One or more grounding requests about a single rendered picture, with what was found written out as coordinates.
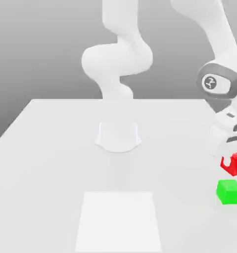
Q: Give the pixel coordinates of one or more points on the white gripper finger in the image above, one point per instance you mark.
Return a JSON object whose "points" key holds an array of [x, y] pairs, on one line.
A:
{"points": [[227, 160]]}

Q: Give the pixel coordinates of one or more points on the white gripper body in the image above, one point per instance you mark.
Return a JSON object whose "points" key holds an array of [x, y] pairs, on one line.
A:
{"points": [[223, 147]]}

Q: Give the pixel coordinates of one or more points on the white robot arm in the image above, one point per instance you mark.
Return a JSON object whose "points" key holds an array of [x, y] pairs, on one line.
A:
{"points": [[118, 59]]}

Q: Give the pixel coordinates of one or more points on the small green cube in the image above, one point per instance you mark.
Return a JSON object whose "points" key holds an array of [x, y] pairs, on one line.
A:
{"points": [[229, 192]]}

